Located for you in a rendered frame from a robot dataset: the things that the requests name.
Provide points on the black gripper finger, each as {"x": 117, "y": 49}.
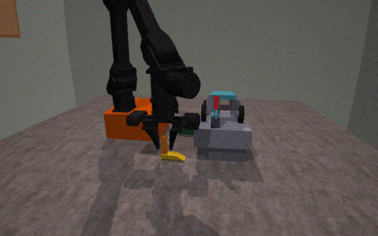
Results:
{"x": 173, "y": 134}
{"x": 153, "y": 134}

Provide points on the green tray rim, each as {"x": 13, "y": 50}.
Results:
{"x": 189, "y": 132}

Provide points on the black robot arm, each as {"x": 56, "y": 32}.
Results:
{"x": 167, "y": 70}

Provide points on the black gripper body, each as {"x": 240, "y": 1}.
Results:
{"x": 163, "y": 112}

